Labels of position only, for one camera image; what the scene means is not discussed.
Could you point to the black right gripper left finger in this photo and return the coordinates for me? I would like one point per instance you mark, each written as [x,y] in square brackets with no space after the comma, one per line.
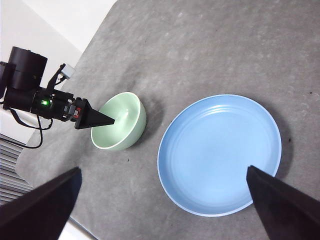
[37,215]

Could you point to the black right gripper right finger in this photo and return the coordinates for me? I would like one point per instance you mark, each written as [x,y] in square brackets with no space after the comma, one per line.
[287,212]

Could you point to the grey slatted panel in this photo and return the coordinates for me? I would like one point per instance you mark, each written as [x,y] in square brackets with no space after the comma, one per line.
[10,170]

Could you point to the black left camera mount bracket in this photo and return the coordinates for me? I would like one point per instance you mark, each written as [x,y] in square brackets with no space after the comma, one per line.
[53,81]

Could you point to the blue plate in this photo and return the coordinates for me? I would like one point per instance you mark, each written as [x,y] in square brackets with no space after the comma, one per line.
[220,155]

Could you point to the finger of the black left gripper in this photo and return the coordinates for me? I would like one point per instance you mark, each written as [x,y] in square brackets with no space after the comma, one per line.
[92,117]

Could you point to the green bowl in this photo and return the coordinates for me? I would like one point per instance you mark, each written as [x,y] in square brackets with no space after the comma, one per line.
[125,110]

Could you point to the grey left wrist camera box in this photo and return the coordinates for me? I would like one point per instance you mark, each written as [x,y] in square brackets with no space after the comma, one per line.
[68,72]

